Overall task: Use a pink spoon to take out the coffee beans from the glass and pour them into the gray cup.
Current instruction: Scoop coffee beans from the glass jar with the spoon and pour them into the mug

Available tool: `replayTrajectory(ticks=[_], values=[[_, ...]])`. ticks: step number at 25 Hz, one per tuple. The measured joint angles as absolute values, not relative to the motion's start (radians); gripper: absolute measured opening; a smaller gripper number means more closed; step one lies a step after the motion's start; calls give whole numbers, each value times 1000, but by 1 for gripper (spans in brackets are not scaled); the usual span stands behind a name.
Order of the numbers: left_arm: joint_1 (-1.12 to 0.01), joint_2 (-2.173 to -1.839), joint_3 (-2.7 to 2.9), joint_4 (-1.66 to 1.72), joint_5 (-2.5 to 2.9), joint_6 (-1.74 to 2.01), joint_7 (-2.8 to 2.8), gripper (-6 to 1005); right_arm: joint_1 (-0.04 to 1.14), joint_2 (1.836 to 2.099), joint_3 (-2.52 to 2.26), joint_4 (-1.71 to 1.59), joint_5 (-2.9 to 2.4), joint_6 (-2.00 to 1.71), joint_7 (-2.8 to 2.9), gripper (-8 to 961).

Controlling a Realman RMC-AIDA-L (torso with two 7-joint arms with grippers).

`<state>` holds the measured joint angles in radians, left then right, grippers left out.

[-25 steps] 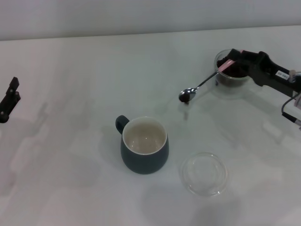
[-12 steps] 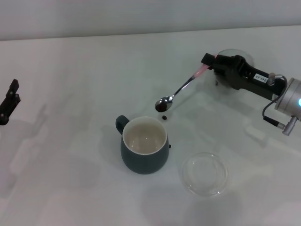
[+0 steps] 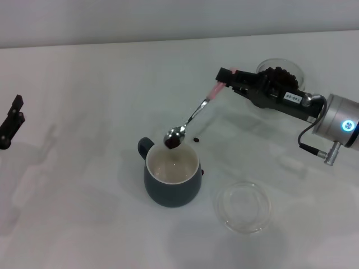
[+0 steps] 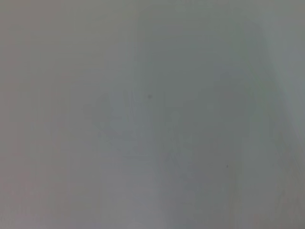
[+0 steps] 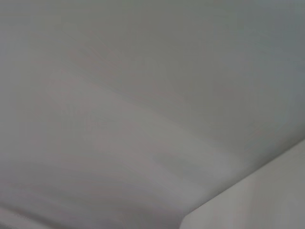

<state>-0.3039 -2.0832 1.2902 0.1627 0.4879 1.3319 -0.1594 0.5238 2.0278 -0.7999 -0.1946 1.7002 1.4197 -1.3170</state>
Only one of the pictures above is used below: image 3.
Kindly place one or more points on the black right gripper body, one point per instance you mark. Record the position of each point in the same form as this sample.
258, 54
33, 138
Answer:
286, 107

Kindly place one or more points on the dark blue ceramic mug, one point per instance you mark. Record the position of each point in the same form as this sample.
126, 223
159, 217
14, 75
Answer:
171, 196

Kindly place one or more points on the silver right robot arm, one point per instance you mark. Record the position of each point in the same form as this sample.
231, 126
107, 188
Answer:
333, 120

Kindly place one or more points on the small clear glass dish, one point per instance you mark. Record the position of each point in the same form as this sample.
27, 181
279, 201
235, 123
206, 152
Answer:
252, 221

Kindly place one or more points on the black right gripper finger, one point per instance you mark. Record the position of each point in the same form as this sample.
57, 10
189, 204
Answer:
253, 96
246, 79

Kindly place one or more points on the coffee bean pile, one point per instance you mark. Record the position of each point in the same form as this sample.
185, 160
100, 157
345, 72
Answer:
280, 71

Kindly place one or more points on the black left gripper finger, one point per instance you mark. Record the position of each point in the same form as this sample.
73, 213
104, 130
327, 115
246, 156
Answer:
18, 103
20, 120

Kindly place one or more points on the scooped coffee beans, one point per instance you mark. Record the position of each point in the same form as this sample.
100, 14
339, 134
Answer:
171, 143

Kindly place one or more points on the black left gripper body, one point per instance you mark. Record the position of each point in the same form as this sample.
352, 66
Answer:
7, 134

